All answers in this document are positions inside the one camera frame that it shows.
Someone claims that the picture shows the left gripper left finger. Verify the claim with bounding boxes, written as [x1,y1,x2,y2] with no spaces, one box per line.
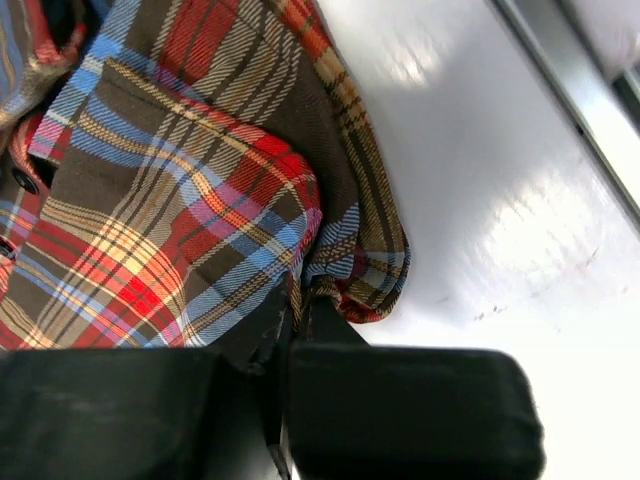
[1,285,291,479]

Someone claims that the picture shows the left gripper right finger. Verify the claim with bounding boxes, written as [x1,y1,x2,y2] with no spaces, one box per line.
[287,299,545,479]

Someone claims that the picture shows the red brown plaid shirt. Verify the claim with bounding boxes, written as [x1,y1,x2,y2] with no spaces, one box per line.
[1,1,410,351]

